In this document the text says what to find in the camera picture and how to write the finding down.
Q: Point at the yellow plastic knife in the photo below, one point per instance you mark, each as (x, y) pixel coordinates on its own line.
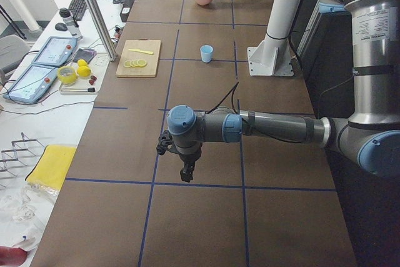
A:
(141, 51)

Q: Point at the aluminium frame post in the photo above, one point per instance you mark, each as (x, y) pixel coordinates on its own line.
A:
(101, 29)

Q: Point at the white camera post with base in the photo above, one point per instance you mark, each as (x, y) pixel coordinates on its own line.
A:
(272, 56)

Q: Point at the water bottle black cap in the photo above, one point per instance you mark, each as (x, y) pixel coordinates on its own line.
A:
(70, 22)

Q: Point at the lower teach pendant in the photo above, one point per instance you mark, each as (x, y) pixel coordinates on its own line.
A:
(32, 85)

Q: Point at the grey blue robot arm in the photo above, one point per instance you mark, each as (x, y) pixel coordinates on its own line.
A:
(369, 137)

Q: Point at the wooden cutting board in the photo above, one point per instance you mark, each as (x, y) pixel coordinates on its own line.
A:
(150, 70)

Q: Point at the teach pendant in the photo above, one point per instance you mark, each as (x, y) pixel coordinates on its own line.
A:
(55, 51)
(32, 85)

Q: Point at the black computer mouse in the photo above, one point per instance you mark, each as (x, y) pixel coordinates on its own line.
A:
(60, 27)

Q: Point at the white bear card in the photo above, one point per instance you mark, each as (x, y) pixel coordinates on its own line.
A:
(101, 60)

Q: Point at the light blue cup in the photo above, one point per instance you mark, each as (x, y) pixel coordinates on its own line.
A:
(206, 53)

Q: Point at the yellow tape roll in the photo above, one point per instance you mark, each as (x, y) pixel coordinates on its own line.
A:
(67, 75)

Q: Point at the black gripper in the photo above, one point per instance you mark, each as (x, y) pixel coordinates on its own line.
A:
(189, 161)

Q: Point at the lemon slice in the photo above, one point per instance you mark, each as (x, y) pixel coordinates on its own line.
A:
(132, 63)
(142, 62)
(137, 63)
(127, 64)

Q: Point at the yellow lemon near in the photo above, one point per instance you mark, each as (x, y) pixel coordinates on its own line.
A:
(83, 71)

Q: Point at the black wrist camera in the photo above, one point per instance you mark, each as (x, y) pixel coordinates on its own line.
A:
(165, 143)

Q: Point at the clear plastic bag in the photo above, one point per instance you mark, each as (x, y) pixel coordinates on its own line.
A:
(25, 213)

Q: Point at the yellow cloth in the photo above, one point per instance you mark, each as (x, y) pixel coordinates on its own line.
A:
(51, 169)

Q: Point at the dark purple pouch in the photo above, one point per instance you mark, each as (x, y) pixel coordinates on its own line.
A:
(85, 54)

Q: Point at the white tray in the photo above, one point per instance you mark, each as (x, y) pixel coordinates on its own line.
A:
(84, 82)

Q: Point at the black keyboard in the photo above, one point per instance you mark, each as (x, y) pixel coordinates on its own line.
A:
(78, 9)

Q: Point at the metal wire rack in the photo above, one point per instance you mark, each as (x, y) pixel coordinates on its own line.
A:
(21, 149)

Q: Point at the upper teach pendant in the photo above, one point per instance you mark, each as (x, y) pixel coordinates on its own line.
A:
(55, 51)

